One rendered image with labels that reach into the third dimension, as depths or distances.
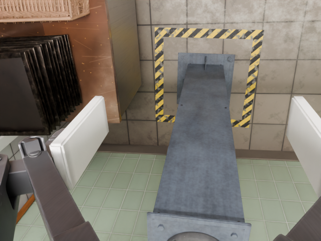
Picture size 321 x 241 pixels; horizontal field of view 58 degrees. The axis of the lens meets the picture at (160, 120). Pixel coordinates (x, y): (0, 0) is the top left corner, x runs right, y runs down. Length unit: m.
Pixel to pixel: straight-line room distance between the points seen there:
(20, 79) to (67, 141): 0.84
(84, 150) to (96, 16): 0.99
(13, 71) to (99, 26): 0.36
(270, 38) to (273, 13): 0.12
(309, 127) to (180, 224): 0.51
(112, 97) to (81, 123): 1.05
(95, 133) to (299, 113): 0.13
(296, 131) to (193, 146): 0.71
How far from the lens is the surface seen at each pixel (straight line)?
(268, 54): 1.74
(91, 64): 1.21
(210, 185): 0.75
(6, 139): 1.51
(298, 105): 0.20
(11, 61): 0.99
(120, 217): 1.51
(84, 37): 1.19
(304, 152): 0.18
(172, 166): 0.80
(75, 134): 0.17
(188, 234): 0.67
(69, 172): 0.17
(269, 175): 1.79
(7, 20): 1.08
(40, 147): 0.16
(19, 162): 0.17
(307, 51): 1.78
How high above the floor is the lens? 1.65
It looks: 61 degrees down
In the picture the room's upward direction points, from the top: 162 degrees counter-clockwise
